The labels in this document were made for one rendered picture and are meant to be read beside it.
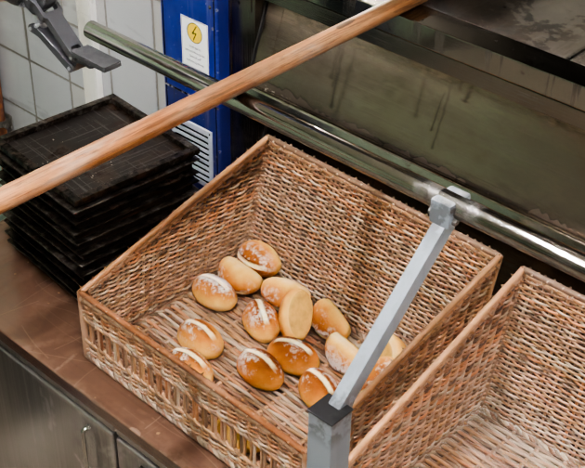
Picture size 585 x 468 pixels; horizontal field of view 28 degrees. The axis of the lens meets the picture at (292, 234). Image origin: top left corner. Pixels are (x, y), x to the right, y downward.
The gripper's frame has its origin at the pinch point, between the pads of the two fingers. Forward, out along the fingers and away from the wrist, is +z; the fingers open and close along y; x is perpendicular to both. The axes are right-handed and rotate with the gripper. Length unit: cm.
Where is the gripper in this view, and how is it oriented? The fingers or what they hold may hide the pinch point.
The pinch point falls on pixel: (103, 17)
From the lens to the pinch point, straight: 155.0
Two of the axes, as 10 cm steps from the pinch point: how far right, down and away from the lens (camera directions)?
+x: -6.8, 4.2, -6.1
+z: 7.3, 4.0, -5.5
